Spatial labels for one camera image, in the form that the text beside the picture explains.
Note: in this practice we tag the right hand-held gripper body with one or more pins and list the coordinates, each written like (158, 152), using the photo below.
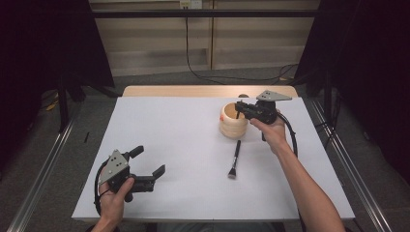
(266, 111)

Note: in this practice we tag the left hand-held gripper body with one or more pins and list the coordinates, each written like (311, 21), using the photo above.
(116, 166)

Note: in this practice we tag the cream ribbed pen holder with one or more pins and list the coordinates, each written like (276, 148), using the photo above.
(232, 129)

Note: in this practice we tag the black makeup brush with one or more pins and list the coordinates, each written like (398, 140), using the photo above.
(236, 158)

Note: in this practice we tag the person's right hand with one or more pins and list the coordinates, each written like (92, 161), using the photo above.
(274, 133)

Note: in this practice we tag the person's left hand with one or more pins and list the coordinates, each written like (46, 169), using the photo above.
(112, 204)

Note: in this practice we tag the wooden table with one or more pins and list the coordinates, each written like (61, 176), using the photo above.
(193, 91)

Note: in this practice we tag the long beige desk cabinet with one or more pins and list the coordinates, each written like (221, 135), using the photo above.
(154, 42)

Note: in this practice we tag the black curtain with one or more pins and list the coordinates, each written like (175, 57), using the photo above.
(364, 64)
(38, 48)

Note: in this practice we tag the aluminium frame rail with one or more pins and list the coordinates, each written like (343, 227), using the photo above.
(351, 167)
(42, 174)

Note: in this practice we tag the black horizontal frame bar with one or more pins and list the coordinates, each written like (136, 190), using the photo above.
(193, 13)

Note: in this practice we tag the white wall power outlet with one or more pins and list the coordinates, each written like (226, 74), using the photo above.
(190, 4)

